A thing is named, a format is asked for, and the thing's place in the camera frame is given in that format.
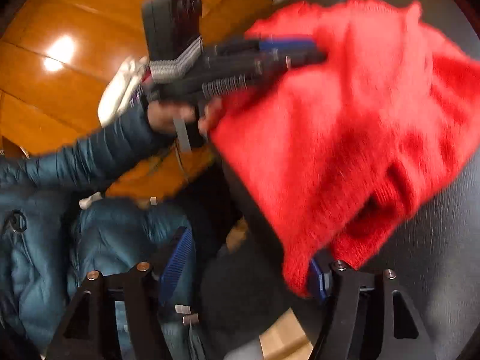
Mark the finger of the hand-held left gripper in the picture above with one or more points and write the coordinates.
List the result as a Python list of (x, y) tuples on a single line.
[(288, 43), (296, 60)]

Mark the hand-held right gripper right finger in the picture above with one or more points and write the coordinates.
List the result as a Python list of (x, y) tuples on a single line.
[(318, 281)]

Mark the person's left hand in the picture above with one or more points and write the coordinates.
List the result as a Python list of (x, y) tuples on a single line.
[(161, 118)]

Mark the person's blue puffer jacket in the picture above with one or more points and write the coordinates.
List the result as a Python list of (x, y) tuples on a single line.
[(37, 270)]

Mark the person's dark trousers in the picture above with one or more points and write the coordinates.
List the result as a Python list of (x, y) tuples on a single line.
[(240, 300)]

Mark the red knit sweater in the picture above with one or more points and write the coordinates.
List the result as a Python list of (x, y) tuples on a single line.
[(337, 138)]

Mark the white slipper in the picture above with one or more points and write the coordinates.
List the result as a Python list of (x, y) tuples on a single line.
[(120, 90)]

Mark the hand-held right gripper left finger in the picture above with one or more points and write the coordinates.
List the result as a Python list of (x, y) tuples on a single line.
[(176, 266)]

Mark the person's left forearm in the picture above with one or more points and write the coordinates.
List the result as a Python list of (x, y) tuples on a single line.
[(93, 150)]

